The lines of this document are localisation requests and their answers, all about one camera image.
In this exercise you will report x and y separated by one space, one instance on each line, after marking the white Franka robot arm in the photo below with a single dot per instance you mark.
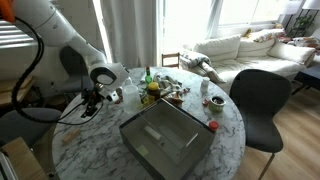
50 23

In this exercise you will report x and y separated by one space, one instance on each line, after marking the yellow lid jar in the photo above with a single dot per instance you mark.
153 91

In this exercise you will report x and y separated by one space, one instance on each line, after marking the dark open cardboard box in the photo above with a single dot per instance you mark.
166 143

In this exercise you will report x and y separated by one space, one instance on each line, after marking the small red candy wrapper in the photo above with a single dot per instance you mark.
205 102

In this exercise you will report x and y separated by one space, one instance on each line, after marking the black coffee table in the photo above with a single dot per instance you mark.
308 76

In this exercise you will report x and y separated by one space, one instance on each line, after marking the white paper roll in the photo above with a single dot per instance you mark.
152 132

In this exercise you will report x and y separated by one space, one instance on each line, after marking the brown snack packet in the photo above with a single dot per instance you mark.
175 97

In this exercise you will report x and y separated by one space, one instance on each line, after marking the patterned throw blanket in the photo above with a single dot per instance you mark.
305 42

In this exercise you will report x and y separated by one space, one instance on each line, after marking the black plant stand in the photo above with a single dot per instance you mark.
301 23

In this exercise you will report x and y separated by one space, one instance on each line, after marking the white curtain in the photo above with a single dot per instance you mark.
130 33

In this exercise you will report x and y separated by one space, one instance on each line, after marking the white sofa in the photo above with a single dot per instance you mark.
260 56

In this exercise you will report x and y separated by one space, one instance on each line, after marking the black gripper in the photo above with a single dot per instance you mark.
93 96

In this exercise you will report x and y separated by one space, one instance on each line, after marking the crumpled cloth on plate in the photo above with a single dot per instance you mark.
168 83

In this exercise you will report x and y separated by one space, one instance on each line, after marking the wooden chair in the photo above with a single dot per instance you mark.
170 60

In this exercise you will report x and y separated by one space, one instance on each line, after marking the large clear plastic pitcher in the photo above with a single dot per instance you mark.
131 100

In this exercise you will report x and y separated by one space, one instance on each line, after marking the dark shell dining chair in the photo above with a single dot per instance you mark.
260 100

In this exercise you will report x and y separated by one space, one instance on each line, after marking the red round lid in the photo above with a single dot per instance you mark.
213 125

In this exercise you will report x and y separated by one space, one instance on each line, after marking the light wooden block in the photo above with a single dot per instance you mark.
70 136

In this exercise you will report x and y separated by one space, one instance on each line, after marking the grey padded office chair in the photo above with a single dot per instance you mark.
26 125

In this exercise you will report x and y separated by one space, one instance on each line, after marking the light wooden board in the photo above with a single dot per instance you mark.
23 163

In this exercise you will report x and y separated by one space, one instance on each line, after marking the white window blinds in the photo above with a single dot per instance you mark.
13 36

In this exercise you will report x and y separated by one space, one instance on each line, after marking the yellow plush toy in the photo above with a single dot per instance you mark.
247 32

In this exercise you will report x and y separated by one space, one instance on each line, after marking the wooden desk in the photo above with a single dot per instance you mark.
13 90

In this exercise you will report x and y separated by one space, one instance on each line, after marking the dark grey office chair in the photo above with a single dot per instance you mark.
71 66

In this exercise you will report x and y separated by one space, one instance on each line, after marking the floral cushion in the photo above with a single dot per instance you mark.
270 35

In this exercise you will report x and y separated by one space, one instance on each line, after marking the green bottle red cap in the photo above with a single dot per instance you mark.
148 78

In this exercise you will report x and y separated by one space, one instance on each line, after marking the folded grey blanket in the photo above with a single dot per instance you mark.
200 65

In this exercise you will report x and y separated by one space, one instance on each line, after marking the small white pill bottle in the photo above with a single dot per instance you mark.
205 85

